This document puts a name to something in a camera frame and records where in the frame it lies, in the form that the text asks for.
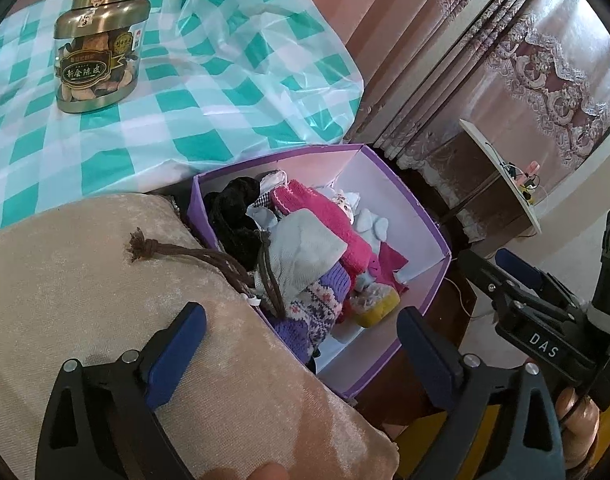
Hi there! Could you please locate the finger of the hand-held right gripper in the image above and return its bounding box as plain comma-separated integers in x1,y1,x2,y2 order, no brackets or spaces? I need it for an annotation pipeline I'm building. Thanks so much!
457,250,516,311
495,249,561,306

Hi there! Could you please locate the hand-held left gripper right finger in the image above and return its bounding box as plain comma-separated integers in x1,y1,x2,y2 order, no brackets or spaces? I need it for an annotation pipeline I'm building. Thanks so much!
396,306,568,480

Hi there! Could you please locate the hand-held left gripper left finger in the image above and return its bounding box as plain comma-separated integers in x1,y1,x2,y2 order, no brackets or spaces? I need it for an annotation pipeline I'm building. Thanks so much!
35,301,208,480

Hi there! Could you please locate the purple cardboard box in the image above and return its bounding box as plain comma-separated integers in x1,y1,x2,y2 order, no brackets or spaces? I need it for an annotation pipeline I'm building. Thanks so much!
187,143,454,401

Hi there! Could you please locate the grey drawstring pouch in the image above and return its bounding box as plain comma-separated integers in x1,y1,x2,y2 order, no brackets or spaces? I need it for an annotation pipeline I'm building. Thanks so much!
129,209,348,321

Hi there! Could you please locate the person's right hand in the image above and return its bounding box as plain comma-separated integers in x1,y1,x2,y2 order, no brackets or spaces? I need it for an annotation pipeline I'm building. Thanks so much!
555,387,601,480

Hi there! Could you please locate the person's left hand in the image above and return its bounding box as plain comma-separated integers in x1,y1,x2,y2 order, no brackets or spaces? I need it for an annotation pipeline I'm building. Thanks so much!
245,461,292,480

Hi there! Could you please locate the yellow sponge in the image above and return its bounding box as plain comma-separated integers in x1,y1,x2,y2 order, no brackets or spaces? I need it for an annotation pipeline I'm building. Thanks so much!
347,285,401,328

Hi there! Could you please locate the white side table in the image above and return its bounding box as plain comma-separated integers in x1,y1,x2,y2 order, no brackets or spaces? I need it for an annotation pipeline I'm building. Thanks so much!
457,119,543,236

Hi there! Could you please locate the purple patterned knitted sock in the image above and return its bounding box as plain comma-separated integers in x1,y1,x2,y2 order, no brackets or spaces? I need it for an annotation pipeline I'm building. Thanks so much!
272,265,353,361

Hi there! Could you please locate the black fuzzy cloth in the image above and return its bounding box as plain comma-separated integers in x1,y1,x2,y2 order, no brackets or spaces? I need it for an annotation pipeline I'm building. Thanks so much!
203,177,271,271

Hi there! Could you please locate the pink embroidered curtain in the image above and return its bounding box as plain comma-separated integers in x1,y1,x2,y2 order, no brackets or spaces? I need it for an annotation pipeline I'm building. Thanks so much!
245,0,610,241

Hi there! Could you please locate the pink knitted sock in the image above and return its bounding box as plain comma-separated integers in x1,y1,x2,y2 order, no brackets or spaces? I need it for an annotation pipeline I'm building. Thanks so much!
271,183,381,281

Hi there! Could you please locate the green white checked tablecloth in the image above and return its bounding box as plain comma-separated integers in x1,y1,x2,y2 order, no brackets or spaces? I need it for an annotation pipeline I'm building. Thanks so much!
0,0,366,236

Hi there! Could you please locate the glass jar with gold lid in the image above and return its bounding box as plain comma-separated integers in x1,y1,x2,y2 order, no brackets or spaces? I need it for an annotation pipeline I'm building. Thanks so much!
54,0,152,115

